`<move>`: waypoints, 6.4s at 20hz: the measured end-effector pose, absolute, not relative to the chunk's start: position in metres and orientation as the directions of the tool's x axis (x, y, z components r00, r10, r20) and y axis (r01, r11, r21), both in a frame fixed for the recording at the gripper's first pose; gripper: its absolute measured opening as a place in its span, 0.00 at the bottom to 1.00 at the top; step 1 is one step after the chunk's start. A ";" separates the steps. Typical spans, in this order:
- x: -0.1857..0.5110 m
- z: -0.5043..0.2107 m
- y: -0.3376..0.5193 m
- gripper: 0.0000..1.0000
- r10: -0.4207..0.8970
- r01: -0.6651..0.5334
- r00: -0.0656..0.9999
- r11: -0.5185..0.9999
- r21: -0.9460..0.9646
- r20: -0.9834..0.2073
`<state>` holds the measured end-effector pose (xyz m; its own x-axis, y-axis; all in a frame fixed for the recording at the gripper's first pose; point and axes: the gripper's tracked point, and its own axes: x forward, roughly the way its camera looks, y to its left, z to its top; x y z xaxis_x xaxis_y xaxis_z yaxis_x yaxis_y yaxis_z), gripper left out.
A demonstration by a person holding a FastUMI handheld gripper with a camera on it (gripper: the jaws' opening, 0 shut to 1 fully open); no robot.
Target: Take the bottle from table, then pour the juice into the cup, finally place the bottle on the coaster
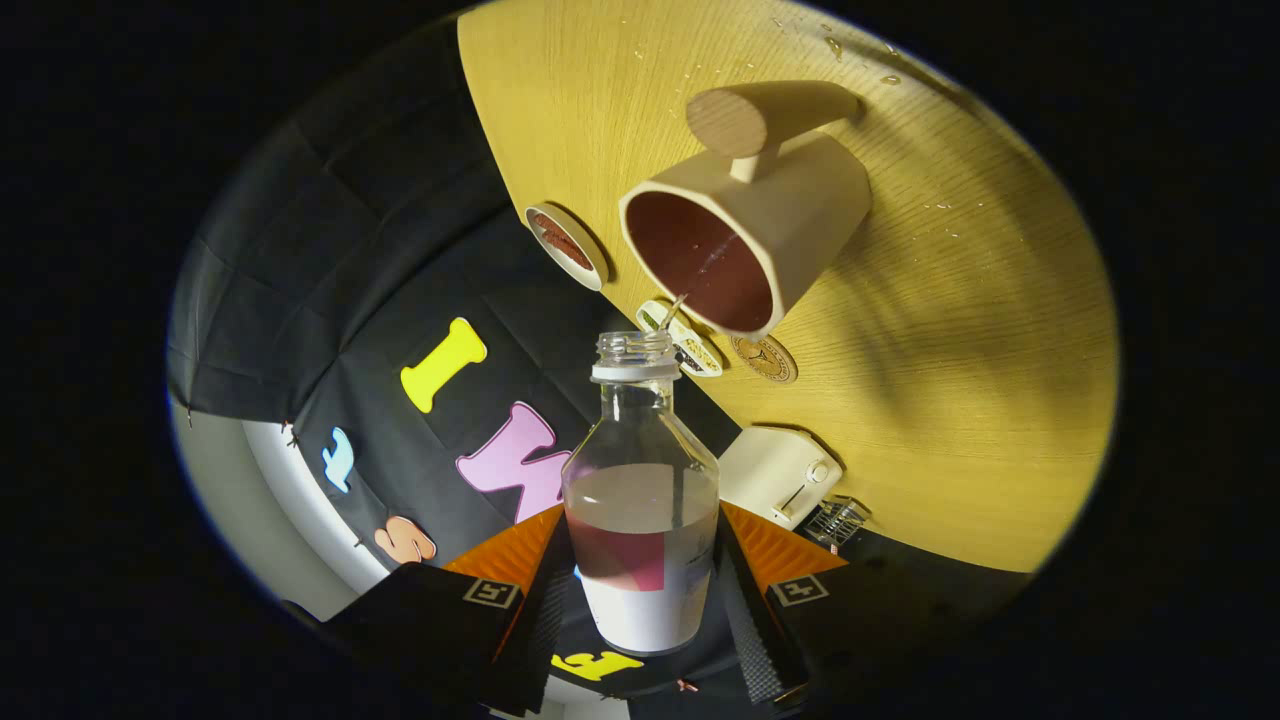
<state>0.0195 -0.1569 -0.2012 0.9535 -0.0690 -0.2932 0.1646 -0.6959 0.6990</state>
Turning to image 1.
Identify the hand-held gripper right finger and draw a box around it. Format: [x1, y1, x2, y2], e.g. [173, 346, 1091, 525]
[712, 502, 986, 713]

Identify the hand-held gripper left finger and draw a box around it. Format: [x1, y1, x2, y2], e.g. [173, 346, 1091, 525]
[320, 503, 579, 716]

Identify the clear juice bottle pink label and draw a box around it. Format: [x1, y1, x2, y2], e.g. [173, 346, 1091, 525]
[561, 330, 721, 656]

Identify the round cork coaster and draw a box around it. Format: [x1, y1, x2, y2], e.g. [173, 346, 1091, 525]
[730, 334, 799, 386]

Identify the cream cup with wooden handle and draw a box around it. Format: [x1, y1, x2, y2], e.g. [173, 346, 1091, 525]
[618, 80, 873, 341]

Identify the white toaster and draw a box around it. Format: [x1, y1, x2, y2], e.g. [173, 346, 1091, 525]
[718, 426, 844, 531]

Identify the divided white dish with grains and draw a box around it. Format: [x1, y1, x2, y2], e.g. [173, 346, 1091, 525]
[636, 299, 724, 378]

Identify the wooden table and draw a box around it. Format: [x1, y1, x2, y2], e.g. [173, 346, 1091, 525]
[457, 0, 1121, 574]

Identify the round white plate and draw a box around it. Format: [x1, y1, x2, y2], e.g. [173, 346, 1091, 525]
[523, 203, 609, 292]

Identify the black backdrop cloth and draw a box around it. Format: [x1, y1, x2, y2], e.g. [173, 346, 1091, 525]
[168, 15, 1036, 701]

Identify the wire mesh pen holder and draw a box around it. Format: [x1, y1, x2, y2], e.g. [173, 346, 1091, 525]
[803, 495, 869, 549]

